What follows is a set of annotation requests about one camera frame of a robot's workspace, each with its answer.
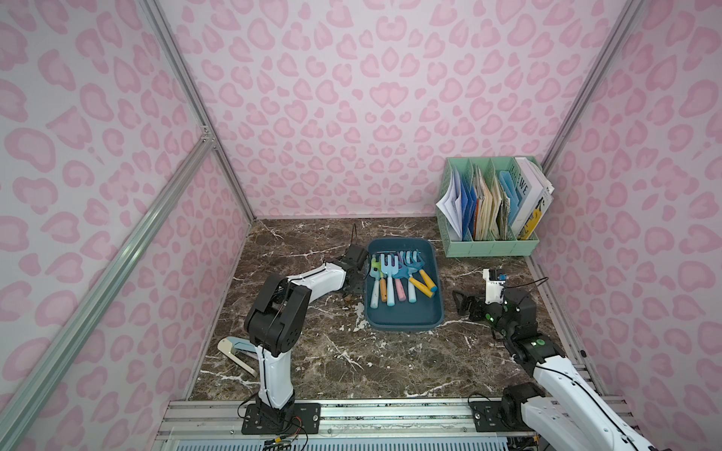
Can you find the white paper stack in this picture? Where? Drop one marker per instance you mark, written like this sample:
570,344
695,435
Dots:
451,205

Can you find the pale teal rake white handle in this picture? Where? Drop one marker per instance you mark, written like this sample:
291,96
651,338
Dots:
375,274

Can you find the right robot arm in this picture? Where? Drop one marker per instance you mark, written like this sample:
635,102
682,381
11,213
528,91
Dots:
558,404

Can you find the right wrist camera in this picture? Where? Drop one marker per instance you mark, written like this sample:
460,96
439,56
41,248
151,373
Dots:
495,281

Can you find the white yellow book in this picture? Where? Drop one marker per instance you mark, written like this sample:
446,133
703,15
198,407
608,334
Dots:
535,193

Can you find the tan paper folders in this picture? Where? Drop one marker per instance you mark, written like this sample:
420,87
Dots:
491,220

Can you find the light blue stapler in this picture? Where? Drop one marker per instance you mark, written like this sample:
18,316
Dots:
236,349

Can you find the pale blue fork white handle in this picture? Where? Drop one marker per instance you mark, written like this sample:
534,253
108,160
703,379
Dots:
411,288

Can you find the blue folders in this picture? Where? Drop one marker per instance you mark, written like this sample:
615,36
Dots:
470,200

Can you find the light blue fork white handle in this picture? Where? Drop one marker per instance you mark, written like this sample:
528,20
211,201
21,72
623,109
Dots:
390,267

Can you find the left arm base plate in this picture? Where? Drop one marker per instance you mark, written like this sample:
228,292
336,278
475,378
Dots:
261,419

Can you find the purple rake pink handle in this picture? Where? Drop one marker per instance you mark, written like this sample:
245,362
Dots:
400,274

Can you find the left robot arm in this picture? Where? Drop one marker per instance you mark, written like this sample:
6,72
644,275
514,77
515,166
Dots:
276,320

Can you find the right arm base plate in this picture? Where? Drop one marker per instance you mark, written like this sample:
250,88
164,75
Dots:
488,417

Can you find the green rake orange handle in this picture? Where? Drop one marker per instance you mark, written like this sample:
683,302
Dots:
383,285

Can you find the dark teal storage box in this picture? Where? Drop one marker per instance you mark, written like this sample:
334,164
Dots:
427,312

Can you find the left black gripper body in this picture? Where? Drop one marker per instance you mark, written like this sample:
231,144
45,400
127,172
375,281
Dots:
356,261

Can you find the aluminium front rail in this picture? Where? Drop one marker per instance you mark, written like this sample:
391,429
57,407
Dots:
404,424

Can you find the mint green file organizer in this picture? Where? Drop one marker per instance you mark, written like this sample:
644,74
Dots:
490,248

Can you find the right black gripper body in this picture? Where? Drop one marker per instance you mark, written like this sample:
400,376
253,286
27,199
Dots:
474,303

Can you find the teal fork yellow handle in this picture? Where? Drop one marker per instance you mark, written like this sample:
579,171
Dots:
421,286

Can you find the teal rake yellow handle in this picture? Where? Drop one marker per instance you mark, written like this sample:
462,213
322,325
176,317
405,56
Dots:
422,275

